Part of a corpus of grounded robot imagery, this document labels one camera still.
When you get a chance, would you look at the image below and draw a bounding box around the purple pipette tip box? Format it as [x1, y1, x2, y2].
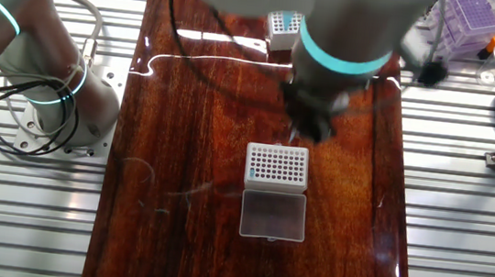
[425, 0, 495, 69]

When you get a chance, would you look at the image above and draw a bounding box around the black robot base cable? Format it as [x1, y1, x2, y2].
[0, 68, 85, 162]

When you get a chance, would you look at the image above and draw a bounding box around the grey cable metal connector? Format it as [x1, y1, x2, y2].
[42, 0, 106, 70]

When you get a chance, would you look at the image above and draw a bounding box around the white pipette tip holder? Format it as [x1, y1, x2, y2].
[236, 140, 315, 245]
[263, 9, 307, 56]

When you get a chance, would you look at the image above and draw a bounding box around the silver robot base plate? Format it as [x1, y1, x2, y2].
[13, 57, 129, 165]

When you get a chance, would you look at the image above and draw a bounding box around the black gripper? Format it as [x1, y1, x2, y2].
[274, 79, 353, 148]

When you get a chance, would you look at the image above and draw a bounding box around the large brown wooden board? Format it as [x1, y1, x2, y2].
[80, 0, 444, 277]

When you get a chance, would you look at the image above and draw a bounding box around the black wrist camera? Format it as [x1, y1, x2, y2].
[416, 59, 451, 90]

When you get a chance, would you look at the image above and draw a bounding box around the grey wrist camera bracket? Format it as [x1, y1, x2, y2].
[396, 23, 432, 71]

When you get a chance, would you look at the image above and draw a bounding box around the thick black gripper cable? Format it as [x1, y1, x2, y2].
[156, 0, 303, 116]

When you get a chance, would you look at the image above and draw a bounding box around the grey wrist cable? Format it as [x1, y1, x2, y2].
[427, 0, 450, 72]

